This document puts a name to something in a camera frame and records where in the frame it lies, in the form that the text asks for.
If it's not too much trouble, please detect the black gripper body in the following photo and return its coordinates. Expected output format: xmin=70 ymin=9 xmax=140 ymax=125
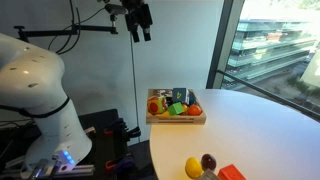
xmin=121 ymin=0 xmax=153 ymax=31

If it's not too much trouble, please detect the grey cube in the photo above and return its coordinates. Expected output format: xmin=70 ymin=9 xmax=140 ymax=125
xmin=196 ymin=169 xmax=221 ymax=180

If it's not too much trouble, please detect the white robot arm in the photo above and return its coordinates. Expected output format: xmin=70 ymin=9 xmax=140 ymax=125
xmin=0 ymin=34 xmax=92 ymax=179

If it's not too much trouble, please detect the dark blue number cube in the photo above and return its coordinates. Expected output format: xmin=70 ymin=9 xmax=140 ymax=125
xmin=172 ymin=88 xmax=189 ymax=104

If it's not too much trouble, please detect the red yellow green soft cube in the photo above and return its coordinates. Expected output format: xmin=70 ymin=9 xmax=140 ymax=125
xmin=147 ymin=96 xmax=168 ymax=114

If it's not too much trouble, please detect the green cube in tray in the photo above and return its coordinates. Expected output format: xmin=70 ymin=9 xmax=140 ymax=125
xmin=168 ymin=102 xmax=184 ymax=116

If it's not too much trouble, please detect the yellow banana in tray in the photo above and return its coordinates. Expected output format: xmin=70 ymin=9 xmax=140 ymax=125
xmin=155 ymin=111 xmax=170 ymax=116

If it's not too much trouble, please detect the orange ball in tray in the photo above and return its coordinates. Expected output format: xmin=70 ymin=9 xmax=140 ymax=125
xmin=188 ymin=105 xmax=202 ymax=116

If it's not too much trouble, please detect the wooden tray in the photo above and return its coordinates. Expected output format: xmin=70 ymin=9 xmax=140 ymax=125
xmin=146 ymin=88 xmax=207 ymax=124

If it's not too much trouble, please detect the red orange cube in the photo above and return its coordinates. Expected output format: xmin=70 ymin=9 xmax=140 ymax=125
xmin=218 ymin=164 xmax=246 ymax=180

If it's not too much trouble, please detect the window railing bar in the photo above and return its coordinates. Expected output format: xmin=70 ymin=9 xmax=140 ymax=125
xmin=216 ymin=70 xmax=320 ymax=118

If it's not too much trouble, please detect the black equipment cart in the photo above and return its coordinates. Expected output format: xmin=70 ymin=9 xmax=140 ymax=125
xmin=0 ymin=108 xmax=158 ymax=180

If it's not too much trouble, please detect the yellow lemon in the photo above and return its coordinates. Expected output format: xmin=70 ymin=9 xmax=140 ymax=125
xmin=185 ymin=157 xmax=203 ymax=179

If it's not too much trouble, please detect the dark purple plum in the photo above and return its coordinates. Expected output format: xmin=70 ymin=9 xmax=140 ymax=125
xmin=201 ymin=154 xmax=217 ymax=171

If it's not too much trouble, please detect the black hanging cable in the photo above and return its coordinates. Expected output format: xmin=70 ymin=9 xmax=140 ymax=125
xmin=129 ymin=31 xmax=141 ymax=144

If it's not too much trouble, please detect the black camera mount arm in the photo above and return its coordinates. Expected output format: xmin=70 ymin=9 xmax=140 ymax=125
xmin=15 ymin=4 xmax=126 ymax=42

